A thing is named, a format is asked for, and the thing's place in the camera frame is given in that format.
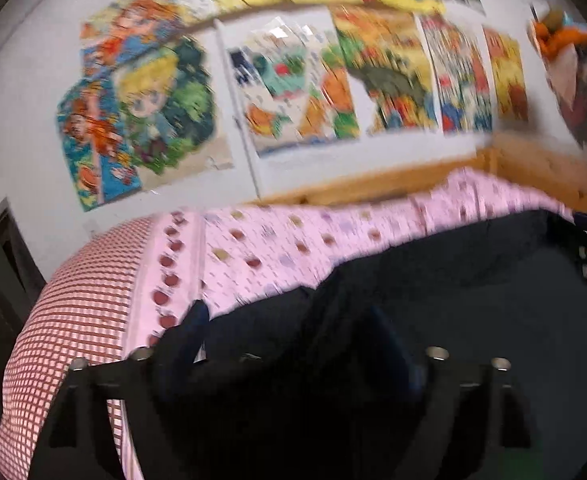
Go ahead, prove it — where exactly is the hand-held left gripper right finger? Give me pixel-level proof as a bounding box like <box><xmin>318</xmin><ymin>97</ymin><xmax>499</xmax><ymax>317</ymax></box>
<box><xmin>368</xmin><ymin>304</ymin><xmax>577</xmax><ymax>480</ymax></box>

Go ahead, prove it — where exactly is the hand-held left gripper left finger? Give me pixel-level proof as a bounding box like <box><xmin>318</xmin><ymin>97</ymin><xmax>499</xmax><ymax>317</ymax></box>
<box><xmin>28</xmin><ymin>300</ymin><xmax>210</xmax><ymax>480</ymax></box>

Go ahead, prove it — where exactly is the dark navy jacket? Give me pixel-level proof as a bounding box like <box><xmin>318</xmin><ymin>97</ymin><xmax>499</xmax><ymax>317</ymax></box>
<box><xmin>148</xmin><ymin>209</ymin><xmax>587</xmax><ymax>480</ymax></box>

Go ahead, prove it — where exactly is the pink printed bed sheet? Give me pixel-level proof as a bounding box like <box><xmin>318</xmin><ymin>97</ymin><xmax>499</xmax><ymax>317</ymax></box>
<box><xmin>118</xmin><ymin>166</ymin><xmax>587</xmax><ymax>480</ymax></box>

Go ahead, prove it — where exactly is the red checked pillow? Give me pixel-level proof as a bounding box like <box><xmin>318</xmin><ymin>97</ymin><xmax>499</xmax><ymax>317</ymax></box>
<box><xmin>0</xmin><ymin>216</ymin><xmax>164</xmax><ymax>466</ymax></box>

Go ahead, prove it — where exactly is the yellow and red narrow poster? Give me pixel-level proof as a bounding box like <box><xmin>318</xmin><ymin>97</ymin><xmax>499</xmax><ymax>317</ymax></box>
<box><xmin>482</xmin><ymin>25</ymin><xmax>530</xmax><ymax>123</ymax></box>

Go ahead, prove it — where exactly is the blue and orange cartoon poster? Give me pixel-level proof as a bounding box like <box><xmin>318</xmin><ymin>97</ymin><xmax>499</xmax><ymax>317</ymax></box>
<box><xmin>56</xmin><ymin>77</ymin><xmax>142</xmax><ymax>212</ymax></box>

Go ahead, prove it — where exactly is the blond character green poster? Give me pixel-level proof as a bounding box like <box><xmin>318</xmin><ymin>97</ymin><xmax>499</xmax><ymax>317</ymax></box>
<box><xmin>116</xmin><ymin>39</ymin><xmax>235</xmax><ymax>192</ymax></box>

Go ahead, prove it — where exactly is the orange plush toy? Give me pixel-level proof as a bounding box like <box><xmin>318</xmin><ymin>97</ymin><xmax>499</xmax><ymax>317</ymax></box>
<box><xmin>527</xmin><ymin>5</ymin><xmax>587</xmax><ymax>60</ymax></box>

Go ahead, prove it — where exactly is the narrow multicoloured striped poster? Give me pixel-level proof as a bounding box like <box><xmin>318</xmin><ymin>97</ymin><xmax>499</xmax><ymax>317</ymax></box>
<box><xmin>420</xmin><ymin>14</ymin><xmax>495</xmax><ymax>135</ymax></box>

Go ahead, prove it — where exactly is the yellow poster with green creature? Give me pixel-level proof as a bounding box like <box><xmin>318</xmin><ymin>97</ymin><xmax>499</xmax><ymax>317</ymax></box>
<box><xmin>332</xmin><ymin>4</ymin><xmax>443</xmax><ymax>137</ymax></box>

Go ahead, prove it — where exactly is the orange-haired character poster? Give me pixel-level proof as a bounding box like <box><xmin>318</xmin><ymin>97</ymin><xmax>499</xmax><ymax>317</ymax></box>
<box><xmin>80</xmin><ymin>0</ymin><xmax>217</xmax><ymax>70</ymax></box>

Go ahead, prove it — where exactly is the wooden bed frame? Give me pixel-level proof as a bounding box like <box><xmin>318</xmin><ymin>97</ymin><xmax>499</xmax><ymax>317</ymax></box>
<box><xmin>254</xmin><ymin>132</ymin><xmax>587</xmax><ymax>217</ymax></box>

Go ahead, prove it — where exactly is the white cartoon wall poster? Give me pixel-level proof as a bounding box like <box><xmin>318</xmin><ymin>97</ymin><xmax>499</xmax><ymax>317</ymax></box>
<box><xmin>215</xmin><ymin>14</ymin><xmax>363</xmax><ymax>197</ymax></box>

